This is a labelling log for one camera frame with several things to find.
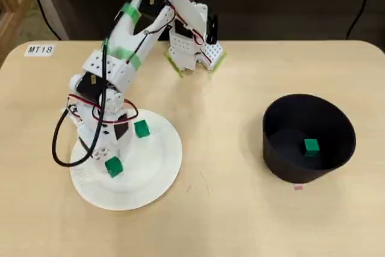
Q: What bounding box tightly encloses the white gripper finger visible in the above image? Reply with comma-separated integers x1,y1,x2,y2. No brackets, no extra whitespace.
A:
120,132,137,164
95,159,107,176

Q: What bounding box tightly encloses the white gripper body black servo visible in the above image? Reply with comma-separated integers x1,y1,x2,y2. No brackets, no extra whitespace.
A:
77,114,136,155

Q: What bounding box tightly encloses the green cube block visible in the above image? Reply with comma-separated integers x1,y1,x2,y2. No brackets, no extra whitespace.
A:
303,138,320,158
104,156,124,179
133,120,150,139

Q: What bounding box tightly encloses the green tape band on arm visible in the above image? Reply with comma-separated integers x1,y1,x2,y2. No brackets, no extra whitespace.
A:
104,45,144,68
119,2,143,25

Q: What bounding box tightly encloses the white paper plate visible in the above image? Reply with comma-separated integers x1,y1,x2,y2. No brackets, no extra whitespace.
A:
69,108,183,211

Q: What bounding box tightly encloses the black pot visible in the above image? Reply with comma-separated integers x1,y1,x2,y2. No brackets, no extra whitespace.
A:
262,93,357,184

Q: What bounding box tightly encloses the green tape strip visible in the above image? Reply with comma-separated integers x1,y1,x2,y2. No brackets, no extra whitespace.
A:
164,53,185,79
210,52,229,73

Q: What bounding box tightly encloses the white MT18 label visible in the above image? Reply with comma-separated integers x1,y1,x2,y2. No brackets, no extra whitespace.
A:
23,43,56,57

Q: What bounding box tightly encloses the black clamp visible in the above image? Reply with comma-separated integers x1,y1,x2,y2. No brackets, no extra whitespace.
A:
206,14,219,45

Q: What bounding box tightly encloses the red white wrist servo wire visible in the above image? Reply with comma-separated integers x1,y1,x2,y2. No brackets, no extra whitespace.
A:
66,93,140,126

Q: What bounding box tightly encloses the thin black red wire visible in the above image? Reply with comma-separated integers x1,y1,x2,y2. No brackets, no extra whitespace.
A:
128,26,172,65

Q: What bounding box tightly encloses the white perforated base plate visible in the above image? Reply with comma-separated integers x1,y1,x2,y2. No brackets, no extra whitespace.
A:
164,42,226,73

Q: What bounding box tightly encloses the red white shoulder servo wire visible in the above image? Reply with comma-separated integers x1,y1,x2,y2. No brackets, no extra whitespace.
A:
174,10,213,64

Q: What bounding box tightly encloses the white slanted post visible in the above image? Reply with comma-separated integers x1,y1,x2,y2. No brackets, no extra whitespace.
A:
25,0,69,40

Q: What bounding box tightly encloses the wooden shelf frame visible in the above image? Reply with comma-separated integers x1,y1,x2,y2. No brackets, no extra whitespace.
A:
0,0,34,65

